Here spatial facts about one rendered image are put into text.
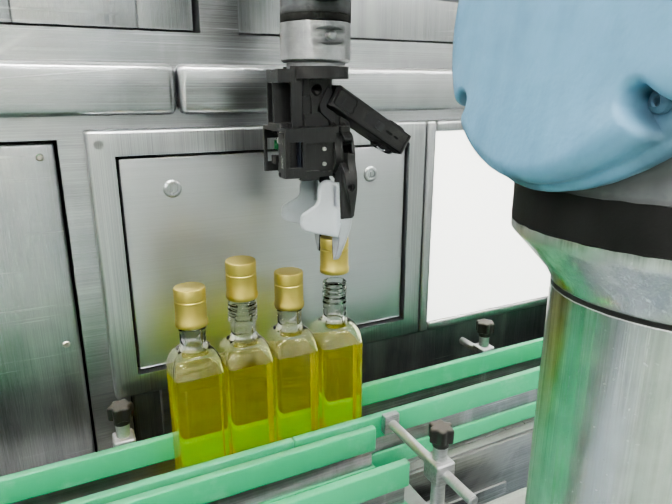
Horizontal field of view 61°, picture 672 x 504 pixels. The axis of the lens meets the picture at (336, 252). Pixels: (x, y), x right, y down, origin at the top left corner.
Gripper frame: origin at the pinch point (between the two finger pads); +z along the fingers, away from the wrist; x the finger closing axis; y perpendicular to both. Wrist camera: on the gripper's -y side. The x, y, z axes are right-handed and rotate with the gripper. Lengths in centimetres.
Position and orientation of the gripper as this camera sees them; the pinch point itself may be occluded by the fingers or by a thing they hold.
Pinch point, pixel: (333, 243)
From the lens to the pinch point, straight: 67.5
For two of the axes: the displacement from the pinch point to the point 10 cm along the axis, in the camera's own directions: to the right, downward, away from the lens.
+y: -9.0, 1.2, -4.2
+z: 0.0, 9.6, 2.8
